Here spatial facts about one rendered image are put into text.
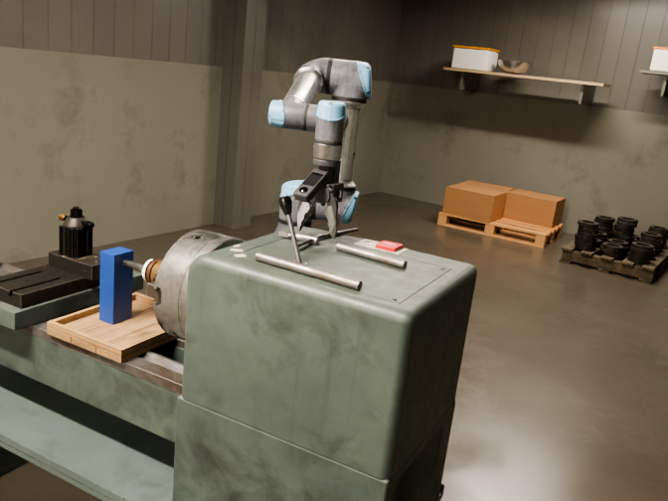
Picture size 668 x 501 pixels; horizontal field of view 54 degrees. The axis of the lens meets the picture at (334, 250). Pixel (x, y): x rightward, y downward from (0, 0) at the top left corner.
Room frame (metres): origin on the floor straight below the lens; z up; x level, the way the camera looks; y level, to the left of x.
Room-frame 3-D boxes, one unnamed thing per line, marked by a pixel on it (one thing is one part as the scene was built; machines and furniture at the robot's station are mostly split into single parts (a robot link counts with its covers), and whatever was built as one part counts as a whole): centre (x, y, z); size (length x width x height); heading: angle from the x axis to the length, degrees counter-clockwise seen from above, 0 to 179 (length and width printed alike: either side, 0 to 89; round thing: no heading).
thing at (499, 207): (7.98, -2.01, 0.24); 1.34 x 0.94 x 0.48; 59
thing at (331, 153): (1.76, 0.05, 1.50); 0.08 x 0.08 x 0.05
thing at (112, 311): (1.91, 0.66, 1.00); 0.08 x 0.06 x 0.23; 153
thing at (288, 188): (2.23, 0.14, 1.27); 0.13 x 0.12 x 0.14; 86
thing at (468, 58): (8.64, -1.49, 2.00); 0.48 x 0.40 x 0.27; 59
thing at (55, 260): (2.09, 0.84, 1.00); 0.20 x 0.10 x 0.05; 63
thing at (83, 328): (1.88, 0.61, 0.89); 0.36 x 0.30 x 0.04; 153
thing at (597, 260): (7.06, -3.13, 0.24); 1.36 x 0.96 x 0.49; 149
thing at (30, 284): (2.04, 0.89, 0.95); 0.43 x 0.18 x 0.04; 153
